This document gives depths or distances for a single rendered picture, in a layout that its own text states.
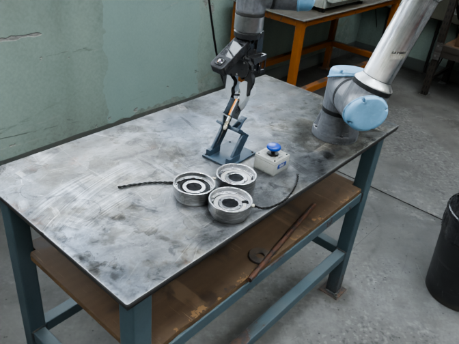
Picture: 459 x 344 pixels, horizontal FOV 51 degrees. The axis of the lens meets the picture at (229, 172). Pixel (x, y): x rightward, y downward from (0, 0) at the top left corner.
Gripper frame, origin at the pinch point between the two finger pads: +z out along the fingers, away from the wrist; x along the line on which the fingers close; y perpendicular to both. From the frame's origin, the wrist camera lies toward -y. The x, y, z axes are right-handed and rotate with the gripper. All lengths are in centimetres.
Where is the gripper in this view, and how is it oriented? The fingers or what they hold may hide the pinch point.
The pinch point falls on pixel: (235, 104)
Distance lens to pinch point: 135.2
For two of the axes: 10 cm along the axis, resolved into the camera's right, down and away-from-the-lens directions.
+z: -0.9, 8.5, 5.2
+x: -7.8, -3.9, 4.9
